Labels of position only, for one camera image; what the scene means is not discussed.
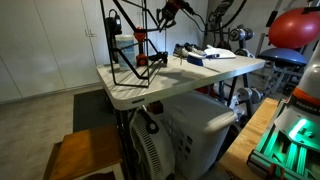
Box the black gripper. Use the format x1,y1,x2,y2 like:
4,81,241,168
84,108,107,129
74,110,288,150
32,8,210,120
155,0,184,33

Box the black wire rack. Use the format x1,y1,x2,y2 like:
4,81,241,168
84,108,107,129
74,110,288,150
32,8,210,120
99,0,170,89

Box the grey running sneaker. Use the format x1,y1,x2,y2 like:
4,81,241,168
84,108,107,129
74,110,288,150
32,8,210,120
183,42,208,58
172,43,192,60

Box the black work gloves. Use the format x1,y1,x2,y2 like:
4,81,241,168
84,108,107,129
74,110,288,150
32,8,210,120
148,50,170,65

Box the blue hand brush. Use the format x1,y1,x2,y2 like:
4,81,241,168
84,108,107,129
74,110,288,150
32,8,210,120
186,52,222,67

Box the white wipes container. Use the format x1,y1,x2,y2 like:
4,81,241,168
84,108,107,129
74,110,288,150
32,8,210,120
114,34,138,72

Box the black power tool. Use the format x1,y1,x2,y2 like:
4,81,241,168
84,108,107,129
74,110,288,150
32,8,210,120
104,8,123,64

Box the black exercise machine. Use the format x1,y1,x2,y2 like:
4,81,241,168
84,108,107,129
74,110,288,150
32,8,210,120
202,0,236,46

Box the white plastic dustpan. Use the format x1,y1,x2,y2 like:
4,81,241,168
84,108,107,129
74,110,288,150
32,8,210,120
203,44,237,61

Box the chrome dumbbell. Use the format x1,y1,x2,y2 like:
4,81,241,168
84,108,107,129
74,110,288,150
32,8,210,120
228,24,255,43
236,86,265,105

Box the black floor mat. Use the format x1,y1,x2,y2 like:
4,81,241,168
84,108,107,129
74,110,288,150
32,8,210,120
72,88,118,134

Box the white laundry basket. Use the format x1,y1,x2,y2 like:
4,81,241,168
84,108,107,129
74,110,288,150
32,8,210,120
155,91,239,180

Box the blue balance trainer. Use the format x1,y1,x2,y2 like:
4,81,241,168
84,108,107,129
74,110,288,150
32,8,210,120
256,47,308,67

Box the white cabinet doors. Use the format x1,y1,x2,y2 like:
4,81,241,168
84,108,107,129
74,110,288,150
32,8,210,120
0,0,113,104

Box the white floor fan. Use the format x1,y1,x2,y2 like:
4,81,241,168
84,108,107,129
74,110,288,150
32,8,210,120
128,109,177,180

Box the red exercise ball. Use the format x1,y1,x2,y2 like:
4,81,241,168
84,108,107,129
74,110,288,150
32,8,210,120
267,7,320,51

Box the wooden workbench top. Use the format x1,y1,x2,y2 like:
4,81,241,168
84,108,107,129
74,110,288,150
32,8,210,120
213,97,280,180

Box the brown wooden stool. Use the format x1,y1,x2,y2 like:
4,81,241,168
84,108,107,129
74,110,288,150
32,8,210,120
42,124,125,180

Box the green-lit robot base mount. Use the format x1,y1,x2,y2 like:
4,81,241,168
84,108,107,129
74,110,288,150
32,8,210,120
246,98,320,180

